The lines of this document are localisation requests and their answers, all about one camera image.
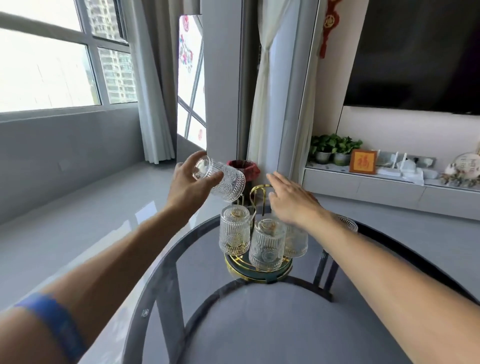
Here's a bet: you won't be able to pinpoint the bin with red bag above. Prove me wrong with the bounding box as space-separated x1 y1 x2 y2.
226 160 261 206

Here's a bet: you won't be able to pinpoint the gold wire cup rack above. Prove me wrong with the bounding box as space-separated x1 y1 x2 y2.
223 184 294 286

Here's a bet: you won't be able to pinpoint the round white decorative ornament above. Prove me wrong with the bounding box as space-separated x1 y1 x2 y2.
440 144 480 189

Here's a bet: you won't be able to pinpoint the red window stickers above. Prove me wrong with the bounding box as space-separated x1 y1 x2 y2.
178 16 194 74

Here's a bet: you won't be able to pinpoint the white tied curtain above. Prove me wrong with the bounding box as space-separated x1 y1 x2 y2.
247 0 320 185

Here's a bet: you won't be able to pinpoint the large window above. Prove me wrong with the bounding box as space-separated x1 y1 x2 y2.
0 0 140 122

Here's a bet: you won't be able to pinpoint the blue wristband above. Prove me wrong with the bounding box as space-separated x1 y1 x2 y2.
14 292 88 364

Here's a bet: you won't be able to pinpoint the gold framed red picture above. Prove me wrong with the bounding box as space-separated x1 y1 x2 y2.
349 148 378 175

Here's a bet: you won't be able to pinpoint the person's right forearm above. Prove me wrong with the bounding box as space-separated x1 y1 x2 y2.
300 208 480 364

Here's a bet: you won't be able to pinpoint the red hanging knot ornament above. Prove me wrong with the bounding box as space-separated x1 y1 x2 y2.
319 0 344 59

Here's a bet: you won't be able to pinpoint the white router with antennas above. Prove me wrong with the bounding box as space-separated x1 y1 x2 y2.
376 151 425 187

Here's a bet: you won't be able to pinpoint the grey curtain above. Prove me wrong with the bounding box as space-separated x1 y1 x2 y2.
123 0 203 166

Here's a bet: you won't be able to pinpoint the person's left forearm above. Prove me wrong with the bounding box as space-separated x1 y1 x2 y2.
0 204 196 364

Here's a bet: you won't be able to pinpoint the white television cabinet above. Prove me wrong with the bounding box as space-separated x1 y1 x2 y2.
301 162 480 222

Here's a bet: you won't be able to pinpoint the black table frame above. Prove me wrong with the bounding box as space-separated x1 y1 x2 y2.
122 214 469 364

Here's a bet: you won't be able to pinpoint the embossed clear glass cup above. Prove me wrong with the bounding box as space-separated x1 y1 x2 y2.
283 223 309 259
191 155 247 198
248 217 288 272
337 215 359 234
219 205 251 256

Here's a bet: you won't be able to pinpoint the black wall television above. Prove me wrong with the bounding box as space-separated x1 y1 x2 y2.
343 0 480 116

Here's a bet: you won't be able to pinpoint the green potted plant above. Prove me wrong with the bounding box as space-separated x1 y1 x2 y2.
332 136 364 166
309 134 340 164

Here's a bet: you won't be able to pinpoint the person's right hand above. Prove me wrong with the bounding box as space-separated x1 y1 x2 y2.
266 171 328 228

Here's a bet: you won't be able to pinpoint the person's left hand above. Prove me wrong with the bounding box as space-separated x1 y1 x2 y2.
165 150 223 219

